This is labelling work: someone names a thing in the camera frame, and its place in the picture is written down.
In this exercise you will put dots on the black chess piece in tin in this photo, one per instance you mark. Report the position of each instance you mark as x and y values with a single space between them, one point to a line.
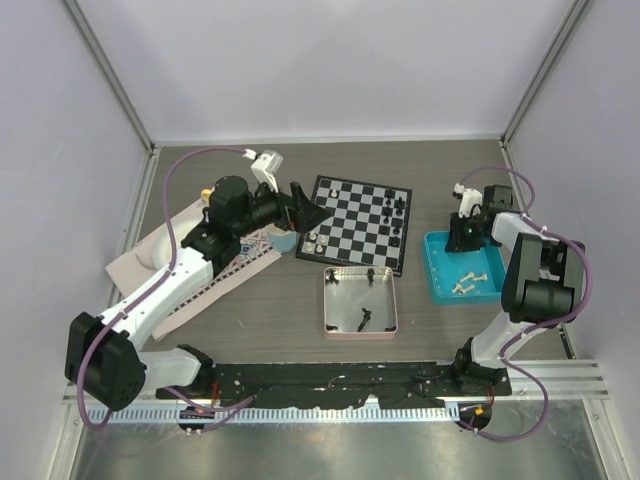
365 319

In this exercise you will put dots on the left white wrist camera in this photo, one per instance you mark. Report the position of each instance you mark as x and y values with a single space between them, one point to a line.
264 168

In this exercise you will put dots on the white paper plate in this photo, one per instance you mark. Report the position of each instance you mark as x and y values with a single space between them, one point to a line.
161 252

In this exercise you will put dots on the light blue mug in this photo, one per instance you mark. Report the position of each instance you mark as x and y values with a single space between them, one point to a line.
282 241

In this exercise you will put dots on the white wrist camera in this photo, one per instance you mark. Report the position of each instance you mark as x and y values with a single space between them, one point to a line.
469 199
264 168

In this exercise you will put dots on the yellow mug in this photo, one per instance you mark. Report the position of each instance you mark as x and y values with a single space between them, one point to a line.
206 194

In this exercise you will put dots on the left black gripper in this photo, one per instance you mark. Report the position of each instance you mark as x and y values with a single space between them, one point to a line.
309 214

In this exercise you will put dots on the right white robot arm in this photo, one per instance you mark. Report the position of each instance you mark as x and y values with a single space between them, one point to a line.
543 281

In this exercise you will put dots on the black white chess board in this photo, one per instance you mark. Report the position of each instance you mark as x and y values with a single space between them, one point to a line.
351 235

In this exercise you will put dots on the blue plastic tray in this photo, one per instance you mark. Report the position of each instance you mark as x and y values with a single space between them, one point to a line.
444 271

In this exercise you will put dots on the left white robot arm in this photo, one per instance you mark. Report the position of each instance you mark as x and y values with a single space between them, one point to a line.
105 357

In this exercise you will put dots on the slotted cable duct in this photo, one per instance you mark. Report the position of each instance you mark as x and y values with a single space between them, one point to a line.
176 412

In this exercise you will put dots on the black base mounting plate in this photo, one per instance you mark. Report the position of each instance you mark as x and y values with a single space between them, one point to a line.
338 386

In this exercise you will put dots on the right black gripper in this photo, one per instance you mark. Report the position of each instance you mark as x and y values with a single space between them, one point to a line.
456 242

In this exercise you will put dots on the pink metal tin tray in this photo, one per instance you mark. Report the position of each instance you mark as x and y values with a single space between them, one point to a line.
347 290

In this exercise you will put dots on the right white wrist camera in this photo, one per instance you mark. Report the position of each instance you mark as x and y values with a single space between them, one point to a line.
469 199

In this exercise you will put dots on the aluminium frame rail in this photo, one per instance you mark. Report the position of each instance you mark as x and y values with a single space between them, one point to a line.
104 65

